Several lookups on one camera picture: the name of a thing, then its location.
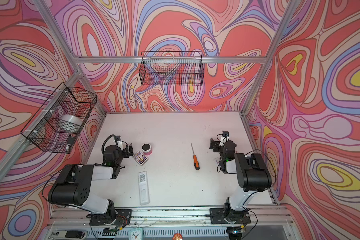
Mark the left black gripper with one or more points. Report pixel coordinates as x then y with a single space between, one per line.
129 150

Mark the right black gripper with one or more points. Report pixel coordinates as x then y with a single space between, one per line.
213 145

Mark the orange handled screwdriver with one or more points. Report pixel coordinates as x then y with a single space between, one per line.
196 162

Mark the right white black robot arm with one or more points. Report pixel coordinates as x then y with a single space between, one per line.
252 175

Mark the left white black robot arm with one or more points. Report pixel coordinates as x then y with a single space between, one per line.
72 187

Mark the white remote near front edge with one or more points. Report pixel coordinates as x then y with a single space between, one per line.
143 188

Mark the purple card box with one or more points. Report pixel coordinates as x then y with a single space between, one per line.
140 158

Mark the pink round speaker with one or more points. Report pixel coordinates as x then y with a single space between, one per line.
147 149

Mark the white tape roll in basket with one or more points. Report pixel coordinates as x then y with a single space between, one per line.
69 124

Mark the small white clock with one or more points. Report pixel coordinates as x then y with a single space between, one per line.
136 234

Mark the red round button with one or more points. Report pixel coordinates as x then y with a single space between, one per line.
177 236

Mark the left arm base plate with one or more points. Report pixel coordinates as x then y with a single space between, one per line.
120 217

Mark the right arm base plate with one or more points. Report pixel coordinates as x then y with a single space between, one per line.
219 216

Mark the black wire basket on left wall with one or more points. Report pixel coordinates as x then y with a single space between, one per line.
45 134

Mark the black wire basket on wall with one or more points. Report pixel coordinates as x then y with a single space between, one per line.
172 68
45 134

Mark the black wire basket on back wall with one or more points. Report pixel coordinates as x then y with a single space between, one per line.
172 68

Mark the black white device on rail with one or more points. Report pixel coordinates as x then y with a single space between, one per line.
68 235

